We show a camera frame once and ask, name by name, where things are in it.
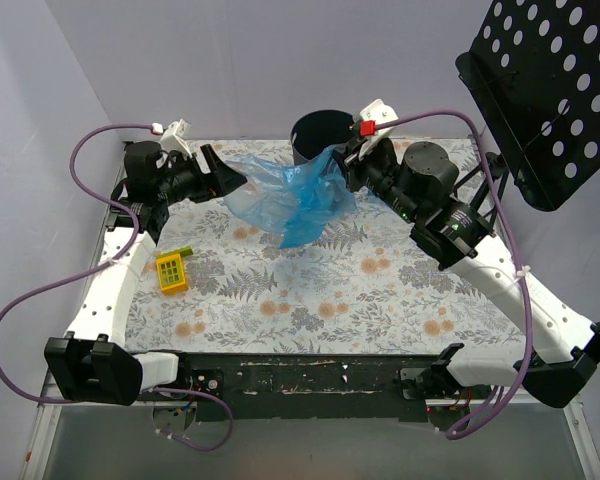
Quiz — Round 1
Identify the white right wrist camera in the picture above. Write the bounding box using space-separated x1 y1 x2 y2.
352 99 398 159

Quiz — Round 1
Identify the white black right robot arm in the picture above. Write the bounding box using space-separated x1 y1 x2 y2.
338 139 600 408

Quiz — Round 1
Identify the dark grey trash bin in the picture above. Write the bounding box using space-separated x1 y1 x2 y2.
290 110 354 166

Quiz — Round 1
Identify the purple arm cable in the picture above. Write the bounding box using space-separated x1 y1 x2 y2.
374 109 534 441
0 122 235 453

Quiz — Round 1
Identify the blue plastic trash bag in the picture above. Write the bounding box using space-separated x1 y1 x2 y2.
225 146 357 249

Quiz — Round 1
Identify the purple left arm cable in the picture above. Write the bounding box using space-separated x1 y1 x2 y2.
0 122 235 453

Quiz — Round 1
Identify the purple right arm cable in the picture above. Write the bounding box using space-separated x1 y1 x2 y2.
374 109 534 441

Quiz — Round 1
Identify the black perforated music stand tray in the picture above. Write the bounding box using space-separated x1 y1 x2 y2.
455 1 600 212

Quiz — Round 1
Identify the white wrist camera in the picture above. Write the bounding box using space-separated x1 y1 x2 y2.
352 99 398 159
151 119 192 158

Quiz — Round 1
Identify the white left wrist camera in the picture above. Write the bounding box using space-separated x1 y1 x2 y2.
151 119 192 158

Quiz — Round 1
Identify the yellow toy block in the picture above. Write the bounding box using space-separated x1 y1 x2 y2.
155 247 193 296

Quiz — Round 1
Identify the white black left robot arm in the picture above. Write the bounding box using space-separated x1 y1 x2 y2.
44 141 247 406

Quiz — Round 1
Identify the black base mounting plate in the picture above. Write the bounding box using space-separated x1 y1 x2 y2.
135 352 494 424

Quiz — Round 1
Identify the floral patterned table mat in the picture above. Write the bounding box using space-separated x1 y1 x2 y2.
73 138 535 355

